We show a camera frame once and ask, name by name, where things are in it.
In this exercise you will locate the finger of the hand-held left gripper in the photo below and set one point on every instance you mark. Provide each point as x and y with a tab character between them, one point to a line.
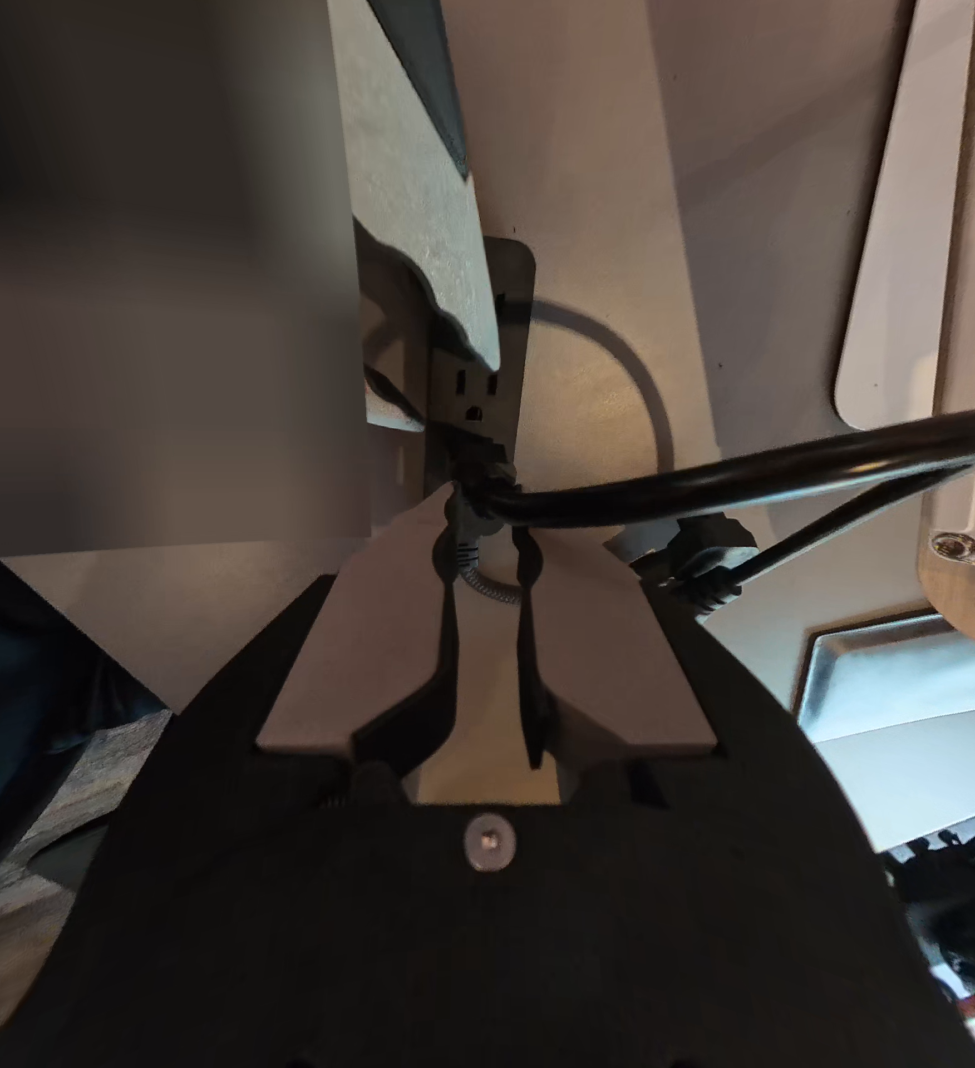
391	420
421	183

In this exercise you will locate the black power strip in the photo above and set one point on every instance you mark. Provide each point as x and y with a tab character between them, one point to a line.
475	392

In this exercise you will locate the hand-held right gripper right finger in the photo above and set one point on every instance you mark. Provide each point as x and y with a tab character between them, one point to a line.
613	659

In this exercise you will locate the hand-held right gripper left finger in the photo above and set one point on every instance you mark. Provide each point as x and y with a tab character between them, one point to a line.
371	651

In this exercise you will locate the metal tray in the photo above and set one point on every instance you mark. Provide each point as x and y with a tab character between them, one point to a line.
896	676

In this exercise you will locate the white rounded pad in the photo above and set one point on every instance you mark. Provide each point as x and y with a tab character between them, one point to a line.
896	292

